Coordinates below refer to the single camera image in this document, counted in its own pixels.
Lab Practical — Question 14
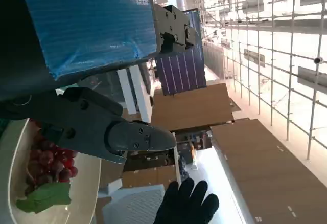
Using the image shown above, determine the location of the bare left hand blue tape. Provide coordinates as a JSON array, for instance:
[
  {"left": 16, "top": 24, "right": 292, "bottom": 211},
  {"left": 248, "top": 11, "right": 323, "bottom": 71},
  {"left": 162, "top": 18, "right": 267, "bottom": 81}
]
[{"left": 0, "top": 0, "right": 202, "bottom": 166}]

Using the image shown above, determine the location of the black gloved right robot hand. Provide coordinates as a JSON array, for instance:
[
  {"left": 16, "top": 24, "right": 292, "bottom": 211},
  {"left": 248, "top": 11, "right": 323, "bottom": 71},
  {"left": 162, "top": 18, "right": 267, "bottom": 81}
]
[{"left": 153, "top": 177, "right": 220, "bottom": 224}]

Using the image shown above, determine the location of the red toy grape bunch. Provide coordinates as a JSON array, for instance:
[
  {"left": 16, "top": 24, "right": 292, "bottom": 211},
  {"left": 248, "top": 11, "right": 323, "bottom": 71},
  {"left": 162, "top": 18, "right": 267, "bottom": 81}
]
[{"left": 15, "top": 120, "right": 79, "bottom": 214}]

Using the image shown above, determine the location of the white plate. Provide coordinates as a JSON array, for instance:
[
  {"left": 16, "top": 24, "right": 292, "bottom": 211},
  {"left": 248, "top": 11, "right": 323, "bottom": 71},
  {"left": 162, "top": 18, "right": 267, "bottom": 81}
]
[{"left": 0, "top": 118, "right": 103, "bottom": 224}]

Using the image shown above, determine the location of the white mesh-front cabinet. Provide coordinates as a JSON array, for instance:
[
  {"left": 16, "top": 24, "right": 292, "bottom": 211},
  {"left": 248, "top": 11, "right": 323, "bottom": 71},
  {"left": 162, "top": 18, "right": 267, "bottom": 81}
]
[{"left": 102, "top": 183, "right": 167, "bottom": 224}]

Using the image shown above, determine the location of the brown partition panel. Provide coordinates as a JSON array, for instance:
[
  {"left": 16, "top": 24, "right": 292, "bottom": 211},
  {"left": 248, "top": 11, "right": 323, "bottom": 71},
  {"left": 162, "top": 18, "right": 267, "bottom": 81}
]
[
  {"left": 150, "top": 82, "right": 242, "bottom": 132},
  {"left": 211, "top": 118, "right": 327, "bottom": 224}
]

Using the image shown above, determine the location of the large purple display screen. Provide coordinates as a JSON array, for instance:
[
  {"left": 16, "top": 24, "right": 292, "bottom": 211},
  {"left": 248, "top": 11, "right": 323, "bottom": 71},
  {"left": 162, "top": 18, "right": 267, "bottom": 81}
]
[{"left": 155, "top": 9, "right": 207, "bottom": 96}]

